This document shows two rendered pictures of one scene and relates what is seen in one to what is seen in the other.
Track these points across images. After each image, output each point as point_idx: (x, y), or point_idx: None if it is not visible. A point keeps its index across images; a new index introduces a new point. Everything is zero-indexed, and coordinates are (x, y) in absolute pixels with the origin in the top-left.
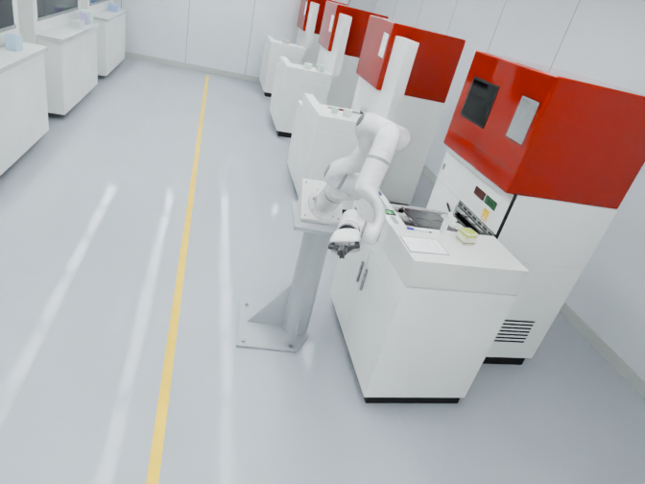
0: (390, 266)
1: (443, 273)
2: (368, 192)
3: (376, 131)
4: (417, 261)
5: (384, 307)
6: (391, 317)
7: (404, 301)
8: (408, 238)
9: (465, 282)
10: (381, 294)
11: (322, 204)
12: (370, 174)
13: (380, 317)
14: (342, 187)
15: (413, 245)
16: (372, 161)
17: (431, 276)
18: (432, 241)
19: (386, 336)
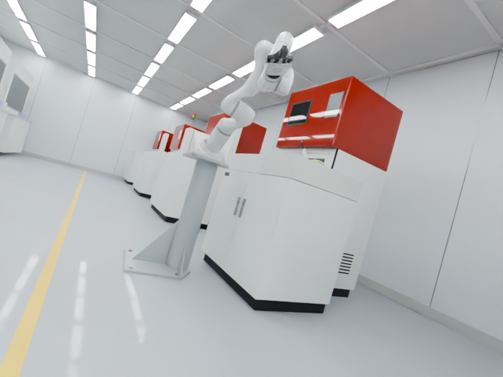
0: (270, 177)
1: (315, 170)
2: None
3: (271, 48)
4: (299, 155)
5: (269, 209)
6: (278, 209)
7: (290, 191)
8: None
9: (328, 183)
10: (264, 202)
11: (214, 139)
12: (281, 48)
13: (266, 218)
14: (236, 111)
15: None
16: (280, 43)
17: (308, 171)
18: None
19: (275, 227)
